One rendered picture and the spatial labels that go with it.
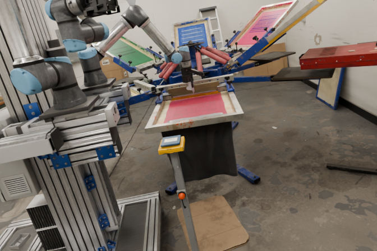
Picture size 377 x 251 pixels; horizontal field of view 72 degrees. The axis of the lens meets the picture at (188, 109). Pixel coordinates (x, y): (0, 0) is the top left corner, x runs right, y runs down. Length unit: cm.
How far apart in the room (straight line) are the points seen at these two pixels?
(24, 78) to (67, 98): 21
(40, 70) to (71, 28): 27
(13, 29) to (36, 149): 50
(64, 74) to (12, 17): 29
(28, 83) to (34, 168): 68
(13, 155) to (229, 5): 544
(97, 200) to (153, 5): 500
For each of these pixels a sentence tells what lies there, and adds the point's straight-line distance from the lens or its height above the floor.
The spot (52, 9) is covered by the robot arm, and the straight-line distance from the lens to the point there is 108.
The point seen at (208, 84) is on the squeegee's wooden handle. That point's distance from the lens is 205.
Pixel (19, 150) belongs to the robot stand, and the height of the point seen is 114.
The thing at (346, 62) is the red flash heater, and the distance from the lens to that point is 225.
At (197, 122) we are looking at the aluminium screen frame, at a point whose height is 98.
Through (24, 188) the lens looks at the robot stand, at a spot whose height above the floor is 82.
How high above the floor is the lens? 153
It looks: 18 degrees down
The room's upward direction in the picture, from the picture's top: 11 degrees counter-clockwise
